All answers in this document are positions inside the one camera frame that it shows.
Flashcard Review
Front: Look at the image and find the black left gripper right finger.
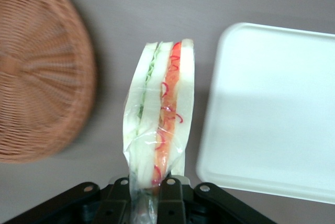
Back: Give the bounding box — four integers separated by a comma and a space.
156, 174, 278, 224

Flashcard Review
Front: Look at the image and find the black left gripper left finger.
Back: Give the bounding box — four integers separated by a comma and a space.
5, 177, 131, 224

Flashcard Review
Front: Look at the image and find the triangle sandwich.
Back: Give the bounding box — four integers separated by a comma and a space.
122, 38, 196, 224

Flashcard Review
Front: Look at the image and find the cream plastic tray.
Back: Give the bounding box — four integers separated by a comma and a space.
195, 22, 335, 205

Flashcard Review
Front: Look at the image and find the round brown wicker basket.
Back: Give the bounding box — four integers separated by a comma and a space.
0, 0, 98, 164

